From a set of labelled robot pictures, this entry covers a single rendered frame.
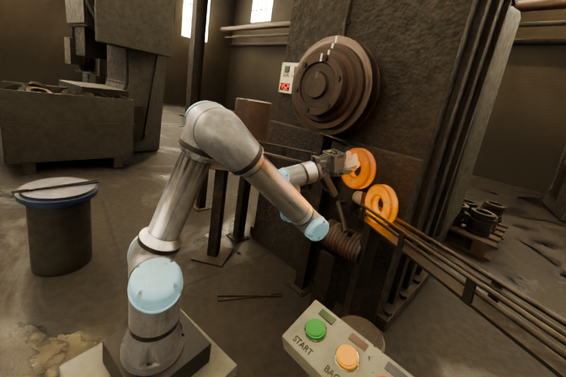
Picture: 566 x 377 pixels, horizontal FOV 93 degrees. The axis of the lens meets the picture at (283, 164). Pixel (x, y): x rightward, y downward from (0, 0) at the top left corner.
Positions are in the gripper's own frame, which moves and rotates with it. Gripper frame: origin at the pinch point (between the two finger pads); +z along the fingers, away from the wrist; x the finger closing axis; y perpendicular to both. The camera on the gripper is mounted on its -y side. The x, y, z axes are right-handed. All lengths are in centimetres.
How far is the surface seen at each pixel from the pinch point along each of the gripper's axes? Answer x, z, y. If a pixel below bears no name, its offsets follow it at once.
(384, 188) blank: -9.3, 4.3, -8.1
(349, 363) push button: -48, -44, -13
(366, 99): 17.9, 19.9, 19.6
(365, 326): -37, -30, -25
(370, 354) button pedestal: -49, -40, -13
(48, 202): 72, -116, -13
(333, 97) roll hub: 26.5, 8.3, 21.5
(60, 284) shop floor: 69, -123, -54
